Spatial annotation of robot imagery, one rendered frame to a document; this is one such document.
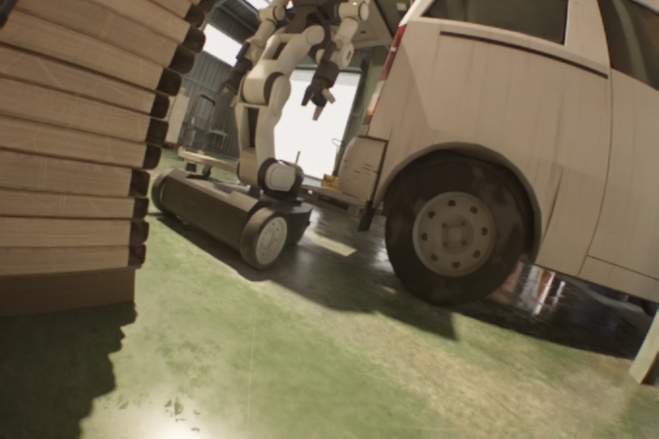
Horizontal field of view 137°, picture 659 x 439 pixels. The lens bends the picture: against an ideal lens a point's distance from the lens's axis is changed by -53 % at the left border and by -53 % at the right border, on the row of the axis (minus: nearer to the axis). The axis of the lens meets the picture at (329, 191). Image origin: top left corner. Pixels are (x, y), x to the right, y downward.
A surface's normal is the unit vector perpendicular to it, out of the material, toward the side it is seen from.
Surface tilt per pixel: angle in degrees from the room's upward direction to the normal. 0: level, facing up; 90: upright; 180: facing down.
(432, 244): 93
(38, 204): 90
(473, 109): 90
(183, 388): 0
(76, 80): 90
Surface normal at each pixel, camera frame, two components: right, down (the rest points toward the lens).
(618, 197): -0.45, -0.04
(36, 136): 0.86, 0.28
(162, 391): 0.28, -0.96
